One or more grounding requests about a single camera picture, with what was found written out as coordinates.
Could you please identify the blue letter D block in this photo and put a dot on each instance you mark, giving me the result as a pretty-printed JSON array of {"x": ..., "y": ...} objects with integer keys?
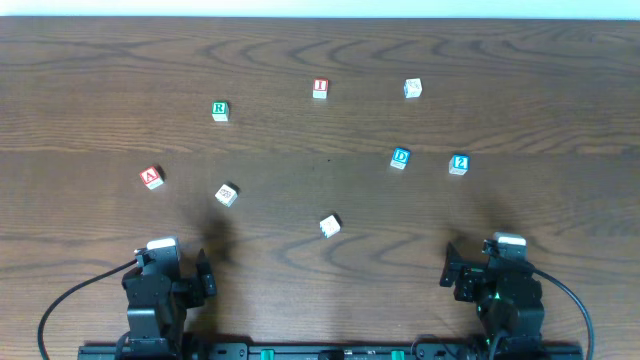
[{"x": 400, "y": 158}]

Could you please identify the white block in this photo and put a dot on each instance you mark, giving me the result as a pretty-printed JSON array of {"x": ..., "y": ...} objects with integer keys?
[
  {"x": 330, "y": 226},
  {"x": 412, "y": 88}
]

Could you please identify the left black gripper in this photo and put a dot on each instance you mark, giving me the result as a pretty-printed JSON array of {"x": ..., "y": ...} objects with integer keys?
[{"x": 201, "y": 279}]

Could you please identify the red letter A block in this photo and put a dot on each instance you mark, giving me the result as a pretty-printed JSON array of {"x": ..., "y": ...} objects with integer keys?
[{"x": 151, "y": 177}]

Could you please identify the white block far right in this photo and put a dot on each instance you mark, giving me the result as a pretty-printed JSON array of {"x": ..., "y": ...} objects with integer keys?
[{"x": 412, "y": 88}]

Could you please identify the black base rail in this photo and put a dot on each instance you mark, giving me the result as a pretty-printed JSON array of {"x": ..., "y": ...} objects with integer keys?
[{"x": 420, "y": 351}]

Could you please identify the pineapple picture wooden block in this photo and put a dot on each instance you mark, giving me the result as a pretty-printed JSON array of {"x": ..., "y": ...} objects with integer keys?
[{"x": 226, "y": 195}]

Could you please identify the red letter I block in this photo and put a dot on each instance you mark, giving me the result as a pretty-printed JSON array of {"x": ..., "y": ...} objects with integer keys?
[{"x": 320, "y": 88}]

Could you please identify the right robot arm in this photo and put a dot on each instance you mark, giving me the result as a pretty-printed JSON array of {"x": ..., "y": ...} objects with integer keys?
[{"x": 508, "y": 328}]

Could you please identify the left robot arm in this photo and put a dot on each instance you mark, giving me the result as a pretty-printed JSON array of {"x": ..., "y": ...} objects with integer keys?
[{"x": 159, "y": 329}]

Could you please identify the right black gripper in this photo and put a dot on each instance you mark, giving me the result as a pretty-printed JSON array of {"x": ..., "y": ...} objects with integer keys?
[{"x": 454, "y": 276}]

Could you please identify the blue number 2 block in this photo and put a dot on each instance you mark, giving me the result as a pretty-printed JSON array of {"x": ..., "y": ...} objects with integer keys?
[{"x": 459, "y": 164}]

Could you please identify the white block near centre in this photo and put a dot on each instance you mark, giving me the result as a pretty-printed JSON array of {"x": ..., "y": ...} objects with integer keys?
[{"x": 330, "y": 226}]

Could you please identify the green letter R block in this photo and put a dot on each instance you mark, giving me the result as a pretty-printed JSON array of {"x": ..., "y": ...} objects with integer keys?
[{"x": 220, "y": 111}]

